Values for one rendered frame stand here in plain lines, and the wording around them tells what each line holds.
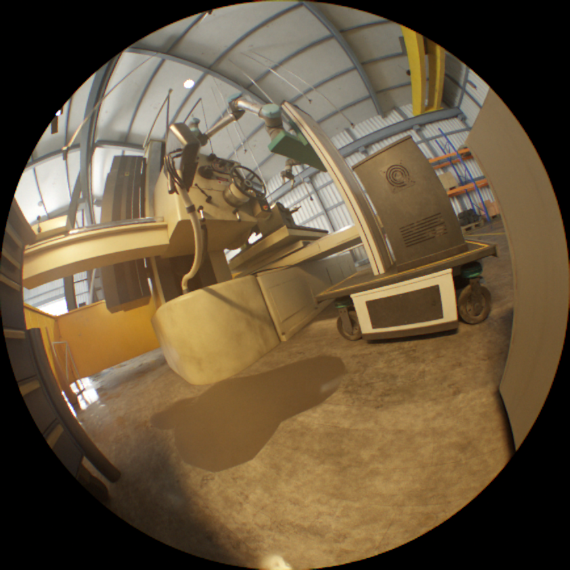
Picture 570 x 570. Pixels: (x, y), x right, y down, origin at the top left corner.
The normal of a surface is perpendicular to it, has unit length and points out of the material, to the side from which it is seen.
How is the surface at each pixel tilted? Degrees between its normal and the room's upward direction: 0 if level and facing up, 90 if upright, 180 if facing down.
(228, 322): 90
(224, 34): 169
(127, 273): 90
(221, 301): 90
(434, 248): 90
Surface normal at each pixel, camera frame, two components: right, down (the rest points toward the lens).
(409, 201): -0.70, 0.26
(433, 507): -0.35, -0.94
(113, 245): 0.74, -0.27
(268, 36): 0.23, 0.96
